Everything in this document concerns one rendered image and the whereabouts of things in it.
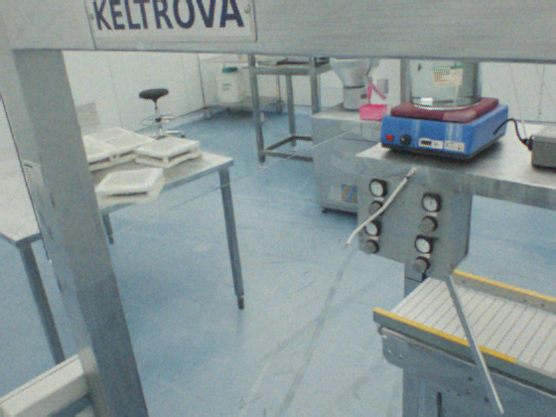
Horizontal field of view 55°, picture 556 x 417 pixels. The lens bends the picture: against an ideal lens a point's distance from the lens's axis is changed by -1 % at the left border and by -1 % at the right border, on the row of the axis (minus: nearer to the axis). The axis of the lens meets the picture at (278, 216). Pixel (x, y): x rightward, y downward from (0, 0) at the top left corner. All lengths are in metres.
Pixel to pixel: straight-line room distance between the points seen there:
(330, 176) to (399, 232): 2.84
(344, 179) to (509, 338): 2.72
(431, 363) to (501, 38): 1.13
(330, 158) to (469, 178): 2.92
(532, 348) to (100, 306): 0.94
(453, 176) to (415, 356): 0.49
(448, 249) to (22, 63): 0.82
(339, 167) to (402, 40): 3.63
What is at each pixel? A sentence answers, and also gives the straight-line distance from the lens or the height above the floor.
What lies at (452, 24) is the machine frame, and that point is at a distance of 0.29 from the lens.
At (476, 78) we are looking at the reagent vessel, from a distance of 1.15.
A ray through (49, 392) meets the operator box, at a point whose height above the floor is 1.15.
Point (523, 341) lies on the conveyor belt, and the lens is 1.37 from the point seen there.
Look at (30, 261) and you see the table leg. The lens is 2.30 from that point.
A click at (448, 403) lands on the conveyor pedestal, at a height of 0.69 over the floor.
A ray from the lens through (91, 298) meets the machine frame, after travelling 0.78.
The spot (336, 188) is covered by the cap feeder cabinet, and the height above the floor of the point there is 0.24.
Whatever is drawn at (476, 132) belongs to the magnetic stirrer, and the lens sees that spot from 1.10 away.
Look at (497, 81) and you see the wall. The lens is 6.33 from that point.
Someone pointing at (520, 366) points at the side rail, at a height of 0.92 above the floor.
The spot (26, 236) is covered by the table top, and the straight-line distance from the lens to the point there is 2.24.
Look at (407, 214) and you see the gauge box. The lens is 1.14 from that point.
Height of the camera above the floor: 1.68
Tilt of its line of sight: 24 degrees down
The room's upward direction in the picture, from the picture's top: 5 degrees counter-clockwise
